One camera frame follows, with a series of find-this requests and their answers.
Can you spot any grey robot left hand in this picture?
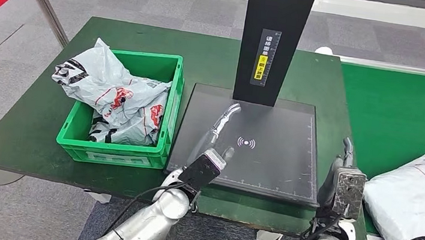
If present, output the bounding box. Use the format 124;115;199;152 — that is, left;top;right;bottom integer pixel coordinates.
186;97;243;175

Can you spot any white table foot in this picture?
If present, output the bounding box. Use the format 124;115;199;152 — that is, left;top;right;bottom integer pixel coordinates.
255;228;284;240
82;189;112;206

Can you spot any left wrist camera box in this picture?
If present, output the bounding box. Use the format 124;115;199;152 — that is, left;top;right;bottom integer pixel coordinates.
176;145;229;196

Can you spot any ruler label with yellow patch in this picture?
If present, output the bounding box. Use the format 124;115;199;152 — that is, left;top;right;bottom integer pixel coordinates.
249;28;282;89

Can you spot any silver conveyor edge rail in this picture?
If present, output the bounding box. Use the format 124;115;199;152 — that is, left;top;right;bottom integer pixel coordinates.
337;55;425;76

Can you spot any green plastic crate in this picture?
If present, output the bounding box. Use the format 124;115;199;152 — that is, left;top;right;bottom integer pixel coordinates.
53;43;188;173

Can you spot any black scanner column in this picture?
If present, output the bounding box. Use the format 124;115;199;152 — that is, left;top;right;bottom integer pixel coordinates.
232;0;318;111

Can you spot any white crate label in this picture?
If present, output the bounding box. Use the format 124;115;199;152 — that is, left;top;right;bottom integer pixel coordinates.
84;150;152;168

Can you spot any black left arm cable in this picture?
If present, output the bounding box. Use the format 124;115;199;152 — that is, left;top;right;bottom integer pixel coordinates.
103;174;188;240

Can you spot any green conveyor belt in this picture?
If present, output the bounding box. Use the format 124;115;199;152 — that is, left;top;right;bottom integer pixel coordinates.
322;64;425;240

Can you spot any silver stanchion post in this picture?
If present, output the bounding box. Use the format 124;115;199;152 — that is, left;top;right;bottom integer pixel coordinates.
7;0;74;48

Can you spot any black scanner base plate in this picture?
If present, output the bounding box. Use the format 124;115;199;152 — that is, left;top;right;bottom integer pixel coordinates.
163;81;331;209

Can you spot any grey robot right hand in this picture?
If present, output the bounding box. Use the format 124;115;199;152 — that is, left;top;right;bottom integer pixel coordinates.
316;134;357;210

